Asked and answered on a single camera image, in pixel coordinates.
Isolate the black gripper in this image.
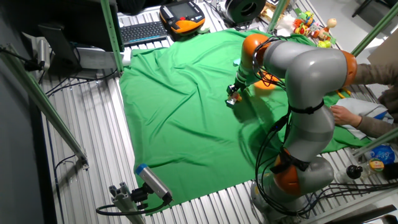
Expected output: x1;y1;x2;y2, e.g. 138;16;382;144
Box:
226;81;244;103

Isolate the red orange toy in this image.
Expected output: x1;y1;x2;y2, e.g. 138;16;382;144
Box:
226;92;243;107

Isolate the person right forearm beige sleeve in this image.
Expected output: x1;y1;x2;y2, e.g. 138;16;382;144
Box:
352;62;398;87

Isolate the person left forearm beige sleeve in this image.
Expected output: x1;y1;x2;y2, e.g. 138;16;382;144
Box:
356;114;398;140

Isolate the orange round object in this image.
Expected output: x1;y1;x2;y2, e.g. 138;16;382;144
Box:
252;72;281;91

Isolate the person left hand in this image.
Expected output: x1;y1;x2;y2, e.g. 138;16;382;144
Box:
330;105;363;128

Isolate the green cloth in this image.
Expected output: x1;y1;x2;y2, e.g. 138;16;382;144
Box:
119;28;374;215

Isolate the white plush toy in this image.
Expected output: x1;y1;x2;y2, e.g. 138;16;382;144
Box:
275;14;295;37

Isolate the black round spool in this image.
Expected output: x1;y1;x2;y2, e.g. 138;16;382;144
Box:
223;0;267;25

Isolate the orange black teach pendant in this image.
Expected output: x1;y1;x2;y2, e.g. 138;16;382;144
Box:
159;0;206;35

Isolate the pile of colourful toys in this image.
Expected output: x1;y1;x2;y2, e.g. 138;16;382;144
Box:
292;10;315;35

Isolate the yellow tool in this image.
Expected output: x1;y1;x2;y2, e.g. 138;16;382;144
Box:
335;88;353;100

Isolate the black keyboard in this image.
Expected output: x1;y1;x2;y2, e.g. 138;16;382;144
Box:
119;21;169;48

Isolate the wooden head figure toy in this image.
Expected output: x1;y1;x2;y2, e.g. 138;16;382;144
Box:
319;17;338;42

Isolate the white cloth bag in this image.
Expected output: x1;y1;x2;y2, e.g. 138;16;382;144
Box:
334;97;395;141

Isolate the clear bottle with black cap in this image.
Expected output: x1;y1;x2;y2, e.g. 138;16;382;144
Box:
336;164;364;184

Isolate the jar with yellow lid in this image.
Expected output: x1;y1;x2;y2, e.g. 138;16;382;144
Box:
368;157;386;174

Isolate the brown cardboard sheet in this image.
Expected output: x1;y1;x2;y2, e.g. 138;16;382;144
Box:
366;36;398;65

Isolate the blue white packet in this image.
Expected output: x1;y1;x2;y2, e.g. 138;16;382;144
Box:
363;144;398;165

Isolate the black monitor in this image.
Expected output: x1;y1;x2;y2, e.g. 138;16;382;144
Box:
37;0;125;68

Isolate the silver cylindrical device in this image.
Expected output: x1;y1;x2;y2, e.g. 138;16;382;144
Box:
36;36;52;72

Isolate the green frame post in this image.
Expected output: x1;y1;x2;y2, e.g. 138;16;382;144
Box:
266;0;289;33
352;128;398;157
351;1;398;57
0;44;90;170
99;0;126;74

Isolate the silver camera with blue end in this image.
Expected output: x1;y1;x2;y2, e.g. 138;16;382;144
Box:
134;163;174;203

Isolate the aluminium camera mount profile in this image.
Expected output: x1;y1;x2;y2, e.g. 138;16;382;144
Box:
108;182;147;224

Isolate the black camera cable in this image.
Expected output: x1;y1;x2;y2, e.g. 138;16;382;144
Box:
95;198;167;217

